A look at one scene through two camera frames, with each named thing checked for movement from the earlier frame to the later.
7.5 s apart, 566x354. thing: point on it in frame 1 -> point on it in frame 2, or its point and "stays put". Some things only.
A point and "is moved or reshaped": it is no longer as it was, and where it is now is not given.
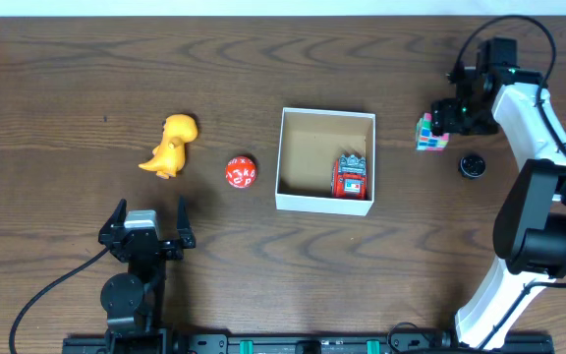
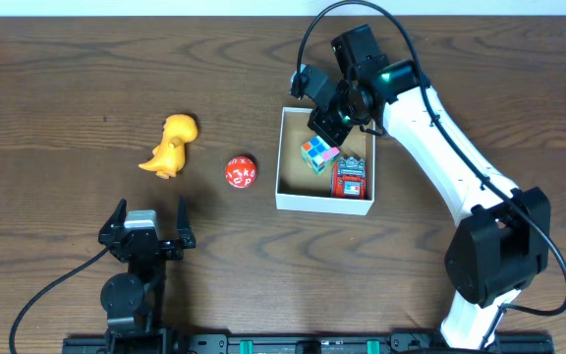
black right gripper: x=442 y=118 -> x=329 y=126
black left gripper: x=144 y=241 stays put
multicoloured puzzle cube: x=425 y=140 is moved or reshaped
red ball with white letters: x=240 y=172 stays put
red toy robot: x=349 y=177 stays put
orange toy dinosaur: x=169 y=155 stays put
